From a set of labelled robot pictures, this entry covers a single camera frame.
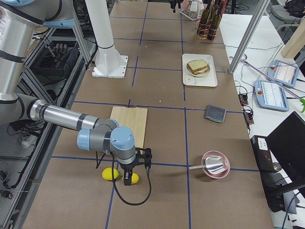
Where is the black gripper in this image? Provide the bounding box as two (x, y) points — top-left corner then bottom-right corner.
(119, 147), (152, 186)

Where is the white round plate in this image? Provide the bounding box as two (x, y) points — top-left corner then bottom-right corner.
(186, 65), (210, 77)

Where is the bread slice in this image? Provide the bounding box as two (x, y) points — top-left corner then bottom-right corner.
(187, 60), (208, 72)
(188, 66), (210, 77)

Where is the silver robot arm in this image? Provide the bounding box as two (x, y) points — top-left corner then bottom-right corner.
(0, 0), (152, 186)

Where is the white bear serving tray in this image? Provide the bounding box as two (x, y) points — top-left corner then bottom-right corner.
(182, 53), (218, 87)

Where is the yellow lemon right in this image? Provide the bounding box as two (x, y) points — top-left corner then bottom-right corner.
(132, 173), (140, 184)

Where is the yellow lemon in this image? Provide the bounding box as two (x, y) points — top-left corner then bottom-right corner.
(102, 167), (120, 181)
(132, 173), (140, 184)

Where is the yellow lemon left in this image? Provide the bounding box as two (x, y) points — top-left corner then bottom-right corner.
(102, 167), (120, 181)

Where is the wooden cutting board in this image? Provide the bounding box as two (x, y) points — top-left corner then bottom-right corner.
(110, 106), (148, 148)

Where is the silver metal scoop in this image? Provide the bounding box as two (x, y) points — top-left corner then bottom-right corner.
(189, 156), (228, 175)

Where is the pink bowl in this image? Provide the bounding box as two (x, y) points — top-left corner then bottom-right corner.
(202, 150), (231, 179)

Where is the grey folded cloth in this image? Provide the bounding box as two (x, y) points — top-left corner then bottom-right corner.
(204, 104), (226, 123)

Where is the dark green wine bottle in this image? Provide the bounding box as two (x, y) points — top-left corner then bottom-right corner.
(197, 0), (214, 36)

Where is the blue teach pendant near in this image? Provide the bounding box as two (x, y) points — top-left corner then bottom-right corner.
(254, 80), (289, 112)

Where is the blue teach pendant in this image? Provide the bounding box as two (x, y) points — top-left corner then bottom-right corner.
(268, 60), (299, 88)
(254, 80), (289, 112)

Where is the black computer monitor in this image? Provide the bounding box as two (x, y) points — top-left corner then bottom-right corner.
(266, 111), (305, 188)

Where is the white cup rack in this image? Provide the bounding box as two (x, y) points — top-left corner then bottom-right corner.
(180, 0), (204, 21)

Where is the blue teach pendant far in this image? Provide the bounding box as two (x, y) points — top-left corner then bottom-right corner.
(268, 60), (299, 88)

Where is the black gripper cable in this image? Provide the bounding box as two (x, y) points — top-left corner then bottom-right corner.
(95, 150), (153, 206)

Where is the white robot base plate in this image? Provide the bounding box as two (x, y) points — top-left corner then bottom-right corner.
(92, 54), (128, 79)

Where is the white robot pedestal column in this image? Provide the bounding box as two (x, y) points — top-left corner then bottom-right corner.
(85, 0), (116, 61)

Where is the copper wire bottle rack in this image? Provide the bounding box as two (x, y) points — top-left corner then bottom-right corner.
(197, 0), (227, 40)

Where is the aluminium frame post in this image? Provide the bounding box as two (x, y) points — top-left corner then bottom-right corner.
(228, 0), (270, 74)

